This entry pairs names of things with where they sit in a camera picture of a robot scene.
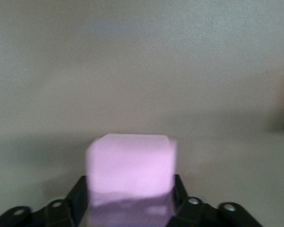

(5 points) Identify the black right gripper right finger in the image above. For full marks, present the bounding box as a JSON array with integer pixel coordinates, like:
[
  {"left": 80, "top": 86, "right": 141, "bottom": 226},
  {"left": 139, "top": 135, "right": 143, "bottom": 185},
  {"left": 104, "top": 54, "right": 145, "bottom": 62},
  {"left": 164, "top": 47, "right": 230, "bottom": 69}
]
[{"left": 172, "top": 174, "right": 264, "bottom": 227}]

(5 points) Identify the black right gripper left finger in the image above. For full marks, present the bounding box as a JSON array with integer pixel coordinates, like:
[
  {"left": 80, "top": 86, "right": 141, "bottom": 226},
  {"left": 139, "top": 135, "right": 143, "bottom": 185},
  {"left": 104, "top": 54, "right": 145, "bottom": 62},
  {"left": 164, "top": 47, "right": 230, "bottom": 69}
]
[{"left": 0, "top": 175, "right": 90, "bottom": 227}]

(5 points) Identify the pink foam block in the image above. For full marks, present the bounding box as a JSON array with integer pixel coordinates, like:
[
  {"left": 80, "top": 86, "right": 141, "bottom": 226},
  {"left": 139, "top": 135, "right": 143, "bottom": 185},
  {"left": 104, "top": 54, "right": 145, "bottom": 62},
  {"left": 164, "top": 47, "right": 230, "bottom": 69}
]
[{"left": 84, "top": 133, "right": 178, "bottom": 227}]

